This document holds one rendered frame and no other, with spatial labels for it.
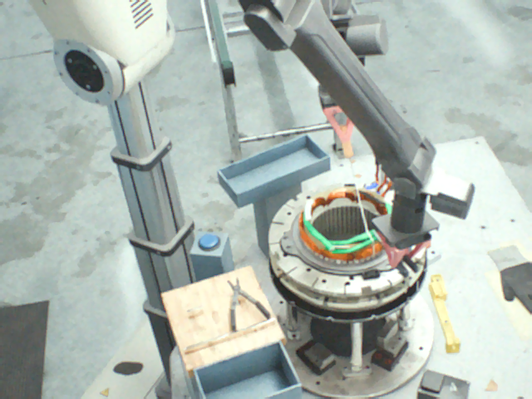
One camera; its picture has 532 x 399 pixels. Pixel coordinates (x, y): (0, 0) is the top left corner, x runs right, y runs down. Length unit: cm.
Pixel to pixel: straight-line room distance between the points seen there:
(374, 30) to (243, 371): 66
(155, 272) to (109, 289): 115
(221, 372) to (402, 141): 56
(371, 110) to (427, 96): 280
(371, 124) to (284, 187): 69
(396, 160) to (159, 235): 81
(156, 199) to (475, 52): 280
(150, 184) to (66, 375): 128
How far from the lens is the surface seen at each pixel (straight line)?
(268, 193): 174
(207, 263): 163
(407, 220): 128
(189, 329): 144
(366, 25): 132
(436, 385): 163
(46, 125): 403
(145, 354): 246
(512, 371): 174
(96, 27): 140
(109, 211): 338
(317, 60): 101
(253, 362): 142
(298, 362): 170
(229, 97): 325
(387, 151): 114
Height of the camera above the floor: 217
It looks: 42 degrees down
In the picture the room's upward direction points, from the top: 7 degrees counter-clockwise
